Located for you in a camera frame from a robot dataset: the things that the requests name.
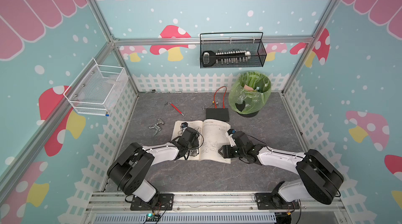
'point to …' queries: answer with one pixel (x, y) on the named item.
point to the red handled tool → (182, 114)
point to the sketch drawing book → (214, 132)
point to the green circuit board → (150, 217)
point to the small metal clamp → (156, 126)
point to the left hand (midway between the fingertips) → (195, 141)
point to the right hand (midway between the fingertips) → (222, 150)
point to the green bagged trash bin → (250, 93)
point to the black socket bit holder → (210, 58)
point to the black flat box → (220, 113)
